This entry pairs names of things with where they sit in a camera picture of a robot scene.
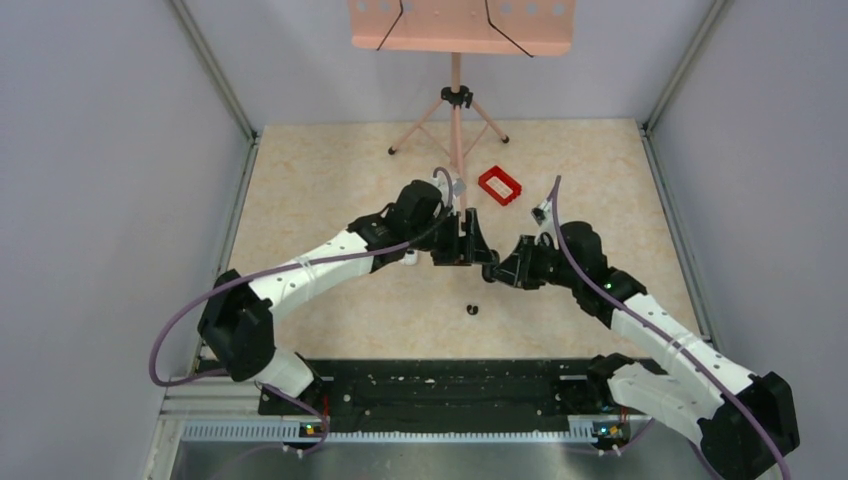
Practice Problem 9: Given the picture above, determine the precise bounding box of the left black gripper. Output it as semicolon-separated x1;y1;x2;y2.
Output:
408;208;496;267

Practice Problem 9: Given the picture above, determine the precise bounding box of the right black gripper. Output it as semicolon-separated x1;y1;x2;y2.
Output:
490;234;582;289

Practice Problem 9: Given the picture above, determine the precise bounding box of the white earbud charging case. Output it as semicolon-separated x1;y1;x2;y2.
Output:
401;249;419;266

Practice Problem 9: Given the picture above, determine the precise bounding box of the black oval case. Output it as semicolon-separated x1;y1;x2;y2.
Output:
481;251;500;283

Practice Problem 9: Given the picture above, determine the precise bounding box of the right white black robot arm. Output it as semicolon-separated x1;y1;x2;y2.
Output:
483;221;800;479

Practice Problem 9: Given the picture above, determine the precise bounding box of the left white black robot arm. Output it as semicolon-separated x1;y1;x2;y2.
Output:
198;180;499;414

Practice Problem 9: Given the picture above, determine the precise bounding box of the red plastic tray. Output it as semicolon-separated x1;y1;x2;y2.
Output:
477;165;523;206

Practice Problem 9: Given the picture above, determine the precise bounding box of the pink music stand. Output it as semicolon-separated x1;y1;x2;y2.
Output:
347;0;577;186

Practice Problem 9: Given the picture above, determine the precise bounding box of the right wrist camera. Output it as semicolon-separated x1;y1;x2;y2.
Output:
531;200;552;227

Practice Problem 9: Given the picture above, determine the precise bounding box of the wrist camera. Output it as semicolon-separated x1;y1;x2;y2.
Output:
446;175;467;201
531;200;552;227

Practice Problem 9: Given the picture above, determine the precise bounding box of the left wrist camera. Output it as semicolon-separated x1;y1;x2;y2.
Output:
446;175;467;201

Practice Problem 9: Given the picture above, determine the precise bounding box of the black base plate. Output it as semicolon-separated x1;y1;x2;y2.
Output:
256;357;654;437

